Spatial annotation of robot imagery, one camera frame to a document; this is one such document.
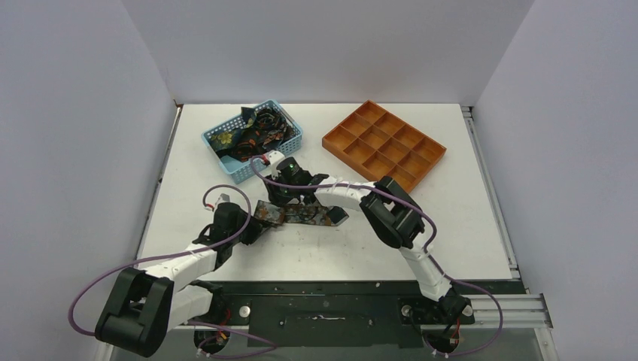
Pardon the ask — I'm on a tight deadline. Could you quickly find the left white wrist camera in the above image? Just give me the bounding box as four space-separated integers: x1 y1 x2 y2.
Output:
213 193 230 210

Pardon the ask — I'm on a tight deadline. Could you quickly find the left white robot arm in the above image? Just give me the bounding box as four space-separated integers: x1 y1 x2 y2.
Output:
94 202 272 356

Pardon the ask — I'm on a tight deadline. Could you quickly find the orange wooden compartment tray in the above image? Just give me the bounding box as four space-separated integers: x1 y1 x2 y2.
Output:
322 100 446 193

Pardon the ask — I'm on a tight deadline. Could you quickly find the dark tie with yellow flowers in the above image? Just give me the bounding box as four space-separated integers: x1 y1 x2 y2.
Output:
208 129 244 157

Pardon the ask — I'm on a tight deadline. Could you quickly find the orange floral necktie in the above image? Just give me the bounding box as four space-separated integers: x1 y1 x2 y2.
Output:
252 200 349 226

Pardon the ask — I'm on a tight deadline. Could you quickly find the black metal base plate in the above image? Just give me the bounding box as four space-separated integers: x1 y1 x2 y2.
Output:
123 280 477 350

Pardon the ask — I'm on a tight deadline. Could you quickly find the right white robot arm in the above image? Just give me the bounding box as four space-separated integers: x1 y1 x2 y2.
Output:
257 151 473 323

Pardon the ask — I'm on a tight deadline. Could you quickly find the aluminium frame rail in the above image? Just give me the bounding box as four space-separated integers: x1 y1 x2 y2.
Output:
460 105 559 360

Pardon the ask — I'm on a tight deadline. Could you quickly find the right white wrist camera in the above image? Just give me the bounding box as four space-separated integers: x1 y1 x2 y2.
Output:
263 150 286 167

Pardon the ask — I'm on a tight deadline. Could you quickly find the light blue plastic basket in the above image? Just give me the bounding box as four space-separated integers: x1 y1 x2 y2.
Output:
201 99 303 184

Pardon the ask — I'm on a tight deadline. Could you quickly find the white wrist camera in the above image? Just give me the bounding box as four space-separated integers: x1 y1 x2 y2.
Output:
263 150 286 167
213 193 230 210

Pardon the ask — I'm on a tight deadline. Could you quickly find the black tie with orange swirls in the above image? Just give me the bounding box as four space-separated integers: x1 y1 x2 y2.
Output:
229 107 295 162

